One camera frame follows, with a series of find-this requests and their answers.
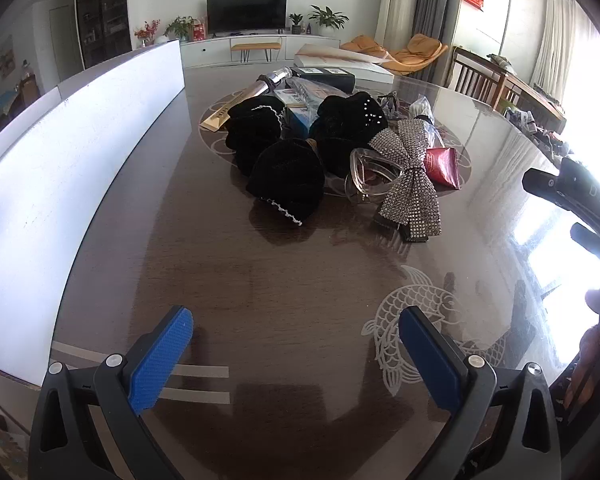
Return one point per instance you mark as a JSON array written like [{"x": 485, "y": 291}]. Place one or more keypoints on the white window curtain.
[{"x": 555, "y": 40}]

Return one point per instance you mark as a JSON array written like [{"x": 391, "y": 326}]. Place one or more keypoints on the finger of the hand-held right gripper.
[
  {"x": 542, "y": 185},
  {"x": 590, "y": 242}
]

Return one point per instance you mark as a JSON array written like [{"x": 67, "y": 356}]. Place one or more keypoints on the white patterned curtain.
[{"x": 397, "y": 5}]

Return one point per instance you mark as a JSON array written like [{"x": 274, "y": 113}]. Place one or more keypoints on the dark clear plastic packet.
[{"x": 310, "y": 91}]

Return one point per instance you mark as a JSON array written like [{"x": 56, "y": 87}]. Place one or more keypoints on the black velvet scrunchie pearl trim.
[
  {"x": 285, "y": 175},
  {"x": 252, "y": 130}
]

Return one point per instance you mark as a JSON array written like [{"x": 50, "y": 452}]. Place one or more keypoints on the clear bag of cotton swabs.
[{"x": 422, "y": 110}]

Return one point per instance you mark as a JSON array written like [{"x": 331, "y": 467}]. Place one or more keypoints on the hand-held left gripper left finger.
[{"x": 160, "y": 360}]

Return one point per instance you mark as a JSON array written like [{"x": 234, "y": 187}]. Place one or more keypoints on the patterned clothing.
[{"x": 592, "y": 360}]

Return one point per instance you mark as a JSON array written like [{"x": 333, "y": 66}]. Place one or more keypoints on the small potted plant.
[{"x": 296, "y": 21}]

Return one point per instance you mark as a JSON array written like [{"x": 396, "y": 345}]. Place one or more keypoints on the clear plastic hair claw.
[{"x": 360, "y": 161}]

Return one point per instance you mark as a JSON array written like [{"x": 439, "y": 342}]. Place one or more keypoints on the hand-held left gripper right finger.
[{"x": 430, "y": 360}]

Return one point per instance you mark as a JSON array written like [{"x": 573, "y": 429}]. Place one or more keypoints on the rhinestone bow hair clip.
[{"x": 410, "y": 185}]

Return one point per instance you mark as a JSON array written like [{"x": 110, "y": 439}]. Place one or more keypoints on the green potted plant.
[{"x": 180, "y": 27}]

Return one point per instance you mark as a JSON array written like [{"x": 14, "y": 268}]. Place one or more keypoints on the dark glass display cabinet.
[{"x": 102, "y": 10}]

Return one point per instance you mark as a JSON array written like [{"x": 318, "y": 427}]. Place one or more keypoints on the white television cabinet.
[{"x": 205, "y": 52}]

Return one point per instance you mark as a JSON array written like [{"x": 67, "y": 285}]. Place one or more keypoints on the orange lounge chair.
[{"x": 420, "y": 50}]

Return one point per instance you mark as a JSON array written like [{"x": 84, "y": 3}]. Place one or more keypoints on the red gift box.
[{"x": 198, "y": 32}]

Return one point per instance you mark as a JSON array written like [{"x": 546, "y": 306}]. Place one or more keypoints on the black printed box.
[{"x": 337, "y": 80}]

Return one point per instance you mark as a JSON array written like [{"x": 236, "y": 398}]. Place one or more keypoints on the pile of assorted clutter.
[{"x": 540, "y": 130}]

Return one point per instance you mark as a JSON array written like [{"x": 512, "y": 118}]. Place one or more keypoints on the gold cosmetic tube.
[{"x": 260, "y": 89}]

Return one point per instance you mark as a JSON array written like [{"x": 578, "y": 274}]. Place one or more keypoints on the white box with orange lid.
[{"x": 330, "y": 55}]

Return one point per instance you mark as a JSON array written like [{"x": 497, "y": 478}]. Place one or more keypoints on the wooden dining chair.
[{"x": 472, "y": 72}]

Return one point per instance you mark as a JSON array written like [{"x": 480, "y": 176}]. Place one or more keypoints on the black velvet scrunchie rhinestone dots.
[{"x": 345, "y": 125}]

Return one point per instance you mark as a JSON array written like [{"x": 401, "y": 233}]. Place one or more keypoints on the red flowers in vase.
[{"x": 147, "y": 32}]

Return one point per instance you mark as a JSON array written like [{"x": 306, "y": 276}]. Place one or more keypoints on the large leafy potted plant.
[{"x": 327, "y": 17}]

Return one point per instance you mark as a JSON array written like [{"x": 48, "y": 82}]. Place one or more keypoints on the black television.
[{"x": 246, "y": 14}]

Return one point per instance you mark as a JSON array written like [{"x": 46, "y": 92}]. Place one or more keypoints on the grey curtain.
[{"x": 430, "y": 0}]

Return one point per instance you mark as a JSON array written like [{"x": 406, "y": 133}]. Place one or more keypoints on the blue and white toothpaste box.
[{"x": 295, "y": 115}]

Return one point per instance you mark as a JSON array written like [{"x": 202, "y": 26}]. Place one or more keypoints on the red foil packet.
[{"x": 442, "y": 167}]

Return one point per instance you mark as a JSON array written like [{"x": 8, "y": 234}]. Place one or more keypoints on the orange bench with hairpin legs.
[{"x": 255, "y": 46}]

